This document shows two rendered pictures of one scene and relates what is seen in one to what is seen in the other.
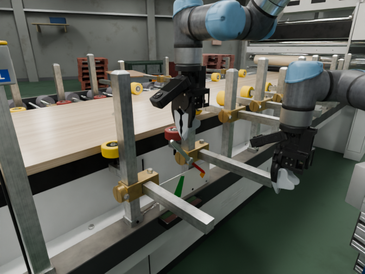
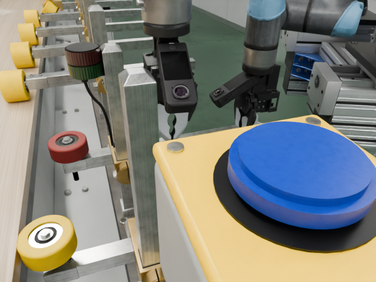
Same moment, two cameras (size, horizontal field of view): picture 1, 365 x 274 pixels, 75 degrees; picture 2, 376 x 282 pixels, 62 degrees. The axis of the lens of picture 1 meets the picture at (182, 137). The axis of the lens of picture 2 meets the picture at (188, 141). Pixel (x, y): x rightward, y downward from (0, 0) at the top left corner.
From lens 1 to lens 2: 59 cm
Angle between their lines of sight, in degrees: 57
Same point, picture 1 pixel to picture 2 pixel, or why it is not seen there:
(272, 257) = not seen: hidden behind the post
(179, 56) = (177, 10)
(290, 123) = (268, 64)
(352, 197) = (325, 108)
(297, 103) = (275, 41)
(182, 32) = not seen: outside the picture
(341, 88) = (295, 15)
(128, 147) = not seen: hidden behind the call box
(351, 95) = (311, 22)
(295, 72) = (273, 6)
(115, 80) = (147, 96)
